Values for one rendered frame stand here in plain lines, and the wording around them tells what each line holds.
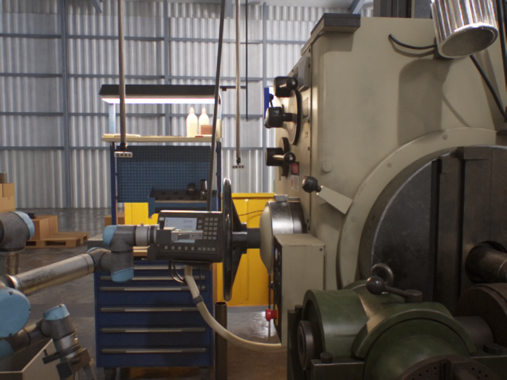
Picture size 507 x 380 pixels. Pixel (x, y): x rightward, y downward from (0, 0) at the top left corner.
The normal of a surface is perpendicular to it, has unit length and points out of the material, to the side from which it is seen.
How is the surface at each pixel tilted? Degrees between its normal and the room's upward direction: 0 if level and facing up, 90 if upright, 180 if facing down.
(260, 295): 90
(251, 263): 90
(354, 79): 90
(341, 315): 39
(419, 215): 90
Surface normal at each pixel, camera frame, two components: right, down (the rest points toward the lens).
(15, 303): 0.86, -0.04
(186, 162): 0.03, 0.07
